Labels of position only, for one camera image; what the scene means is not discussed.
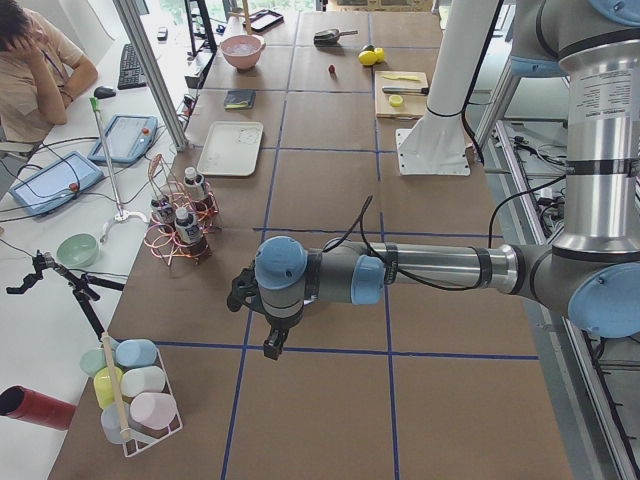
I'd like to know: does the blue plastic cup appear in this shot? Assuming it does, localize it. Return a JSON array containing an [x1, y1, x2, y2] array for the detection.
[[115, 339, 157, 368]]

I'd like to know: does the white wire cup rack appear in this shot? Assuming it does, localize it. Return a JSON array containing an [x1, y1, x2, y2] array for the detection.
[[101, 333, 183, 458]]

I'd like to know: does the red cylinder bottle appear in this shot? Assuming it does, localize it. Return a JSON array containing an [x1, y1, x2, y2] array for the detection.
[[1, 385, 76, 430]]

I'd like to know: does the metal scoop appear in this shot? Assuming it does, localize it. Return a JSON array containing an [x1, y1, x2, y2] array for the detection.
[[313, 28, 359, 46]]

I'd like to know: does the mint green bowl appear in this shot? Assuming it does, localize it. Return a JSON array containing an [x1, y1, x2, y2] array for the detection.
[[56, 233, 100, 269]]

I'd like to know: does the blue teach pendant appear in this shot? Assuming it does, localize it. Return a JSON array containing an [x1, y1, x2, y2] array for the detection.
[[98, 114, 158, 165], [9, 151, 104, 216]]

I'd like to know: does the wooden cutting board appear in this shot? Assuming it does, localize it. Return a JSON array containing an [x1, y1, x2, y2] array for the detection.
[[374, 71, 429, 119]]

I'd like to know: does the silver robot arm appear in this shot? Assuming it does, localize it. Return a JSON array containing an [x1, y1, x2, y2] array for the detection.
[[227, 1, 639, 359]]

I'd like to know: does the cream bear tray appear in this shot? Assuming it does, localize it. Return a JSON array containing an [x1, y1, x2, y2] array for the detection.
[[196, 121, 264, 177]]

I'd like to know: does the lilac plastic cup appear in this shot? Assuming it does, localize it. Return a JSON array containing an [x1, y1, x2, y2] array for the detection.
[[100, 402, 125, 445]]

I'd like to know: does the yellow toy knife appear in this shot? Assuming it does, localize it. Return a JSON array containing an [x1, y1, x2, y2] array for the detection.
[[381, 74, 422, 82]]

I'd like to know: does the yellow lemon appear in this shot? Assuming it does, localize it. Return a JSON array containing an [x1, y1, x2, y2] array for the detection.
[[374, 47, 385, 63], [358, 50, 378, 67]]

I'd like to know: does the pink plastic cup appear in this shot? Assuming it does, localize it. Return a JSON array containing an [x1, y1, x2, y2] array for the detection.
[[130, 392, 177, 430]]

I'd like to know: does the aluminium frame post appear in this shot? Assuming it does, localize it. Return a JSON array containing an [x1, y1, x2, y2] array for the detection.
[[113, 0, 188, 152]]

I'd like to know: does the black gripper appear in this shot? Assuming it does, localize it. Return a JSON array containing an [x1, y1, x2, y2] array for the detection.
[[226, 268, 296, 360]]

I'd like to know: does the white plastic cup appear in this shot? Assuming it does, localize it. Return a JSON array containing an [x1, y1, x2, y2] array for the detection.
[[121, 365, 166, 398]]

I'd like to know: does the steel rod black cap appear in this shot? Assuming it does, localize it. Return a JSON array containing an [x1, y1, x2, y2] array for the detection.
[[382, 86, 429, 96]]

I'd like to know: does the black computer mouse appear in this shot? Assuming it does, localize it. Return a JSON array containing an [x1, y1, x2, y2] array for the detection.
[[93, 86, 117, 99]]

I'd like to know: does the seated person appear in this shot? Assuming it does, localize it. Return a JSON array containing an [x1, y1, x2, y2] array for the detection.
[[1, 1, 98, 144]]

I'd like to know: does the grey yellow cloth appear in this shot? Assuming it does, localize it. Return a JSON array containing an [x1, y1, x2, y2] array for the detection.
[[223, 89, 256, 110]]

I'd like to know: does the black keyboard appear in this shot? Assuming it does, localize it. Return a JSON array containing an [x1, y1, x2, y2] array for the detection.
[[117, 44, 147, 90]]

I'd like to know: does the metal grabber stick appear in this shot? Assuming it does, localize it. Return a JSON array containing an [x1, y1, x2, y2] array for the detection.
[[89, 96, 149, 244]]

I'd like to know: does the lemon half slice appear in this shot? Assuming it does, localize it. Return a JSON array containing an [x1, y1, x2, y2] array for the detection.
[[388, 94, 404, 107]]

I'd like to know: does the yellow plastic cup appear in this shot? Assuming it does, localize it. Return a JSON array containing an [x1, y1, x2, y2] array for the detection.
[[93, 367, 115, 410]]

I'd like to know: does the pink bowl with ice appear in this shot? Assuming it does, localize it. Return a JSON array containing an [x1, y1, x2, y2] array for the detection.
[[220, 35, 266, 70]]

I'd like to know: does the dark drink bottle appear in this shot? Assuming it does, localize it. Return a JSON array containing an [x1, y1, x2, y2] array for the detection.
[[184, 167, 211, 211], [150, 195, 175, 233], [175, 207, 209, 256]]

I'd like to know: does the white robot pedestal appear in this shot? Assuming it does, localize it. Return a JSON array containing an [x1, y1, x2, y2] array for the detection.
[[396, 0, 503, 176]]

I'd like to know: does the green plastic cup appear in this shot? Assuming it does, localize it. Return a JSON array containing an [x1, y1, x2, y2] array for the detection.
[[79, 347, 106, 378]]

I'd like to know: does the copper wire bottle rack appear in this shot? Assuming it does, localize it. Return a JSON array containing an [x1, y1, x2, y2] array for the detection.
[[144, 154, 219, 265]]

